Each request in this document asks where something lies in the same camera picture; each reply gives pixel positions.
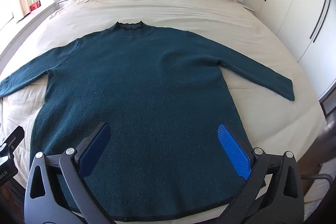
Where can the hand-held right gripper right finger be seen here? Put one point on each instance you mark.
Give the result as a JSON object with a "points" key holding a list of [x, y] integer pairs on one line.
{"points": [[233, 150]]}

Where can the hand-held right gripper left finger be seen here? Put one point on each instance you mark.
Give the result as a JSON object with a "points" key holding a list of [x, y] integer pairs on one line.
{"points": [[97, 145]]}

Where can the dark teal knit sweater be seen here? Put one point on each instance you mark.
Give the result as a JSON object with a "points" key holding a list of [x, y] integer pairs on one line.
{"points": [[147, 82]]}

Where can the grey metal chair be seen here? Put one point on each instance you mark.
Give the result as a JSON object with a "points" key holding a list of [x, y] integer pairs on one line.
{"points": [[329, 140]]}

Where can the bed with beige sheet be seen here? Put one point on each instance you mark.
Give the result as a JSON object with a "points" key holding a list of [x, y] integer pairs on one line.
{"points": [[183, 14]]}

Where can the red box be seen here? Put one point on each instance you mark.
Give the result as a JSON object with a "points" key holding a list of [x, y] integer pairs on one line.
{"points": [[35, 6]]}

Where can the white nightstand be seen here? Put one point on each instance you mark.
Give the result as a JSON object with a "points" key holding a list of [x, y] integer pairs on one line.
{"points": [[67, 0]]}

